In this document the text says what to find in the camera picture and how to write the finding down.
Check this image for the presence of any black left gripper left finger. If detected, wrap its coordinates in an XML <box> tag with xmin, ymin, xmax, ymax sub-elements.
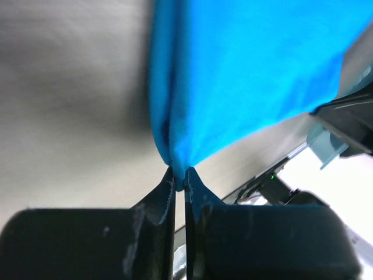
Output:
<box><xmin>1</xmin><ymin>169</ymin><xmax>175</xmax><ymax>279</ymax></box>

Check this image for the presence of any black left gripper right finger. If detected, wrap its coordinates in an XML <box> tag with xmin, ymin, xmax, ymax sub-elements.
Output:
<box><xmin>184</xmin><ymin>168</ymin><xmax>361</xmax><ymax>279</ymax></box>

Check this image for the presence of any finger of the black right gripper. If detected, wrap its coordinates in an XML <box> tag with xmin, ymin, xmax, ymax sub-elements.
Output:
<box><xmin>311</xmin><ymin>87</ymin><xmax>372</xmax><ymax>155</ymax></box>

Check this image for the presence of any blue t-shirt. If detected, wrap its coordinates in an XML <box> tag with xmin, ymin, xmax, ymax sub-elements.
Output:
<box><xmin>148</xmin><ymin>0</ymin><xmax>373</xmax><ymax>192</ymax></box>

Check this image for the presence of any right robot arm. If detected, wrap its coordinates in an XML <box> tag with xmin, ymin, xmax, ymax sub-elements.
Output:
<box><xmin>234</xmin><ymin>84</ymin><xmax>372</xmax><ymax>205</ymax></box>

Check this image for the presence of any teal plastic bin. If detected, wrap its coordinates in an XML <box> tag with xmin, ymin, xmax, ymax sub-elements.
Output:
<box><xmin>306</xmin><ymin>124</ymin><xmax>349</xmax><ymax>170</ymax></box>

